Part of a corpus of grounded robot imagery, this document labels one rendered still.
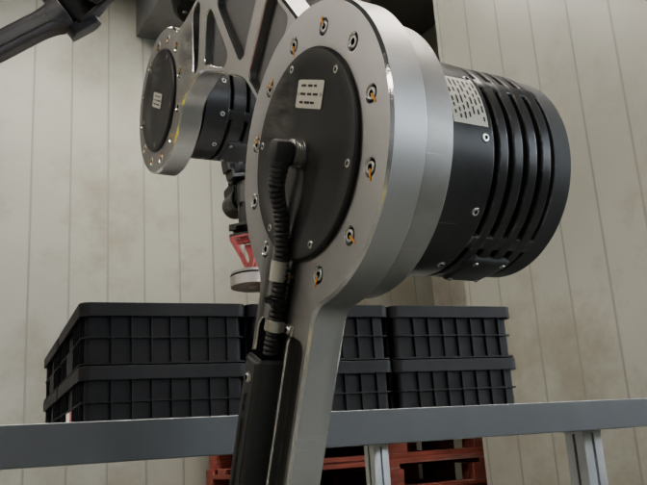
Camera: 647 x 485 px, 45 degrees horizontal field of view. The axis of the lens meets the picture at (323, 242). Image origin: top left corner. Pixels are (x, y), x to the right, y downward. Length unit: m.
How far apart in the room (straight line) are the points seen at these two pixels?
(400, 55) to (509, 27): 3.19
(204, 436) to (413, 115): 0.45
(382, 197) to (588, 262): 2.69
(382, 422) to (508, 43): 2.91
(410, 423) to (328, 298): 0.43
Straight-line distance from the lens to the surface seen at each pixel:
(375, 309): 1.58
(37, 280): 4.27
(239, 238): 1.69
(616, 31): 3.27
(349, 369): 1.54
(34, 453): 0.81
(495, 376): 1.72
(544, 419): 1.11
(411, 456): 3.85
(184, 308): 1.45
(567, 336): 3.25
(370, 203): 0.52
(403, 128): 0.52
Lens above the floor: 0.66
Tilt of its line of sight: 15 degrees up
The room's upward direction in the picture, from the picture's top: 4 degrees counter-clockwise
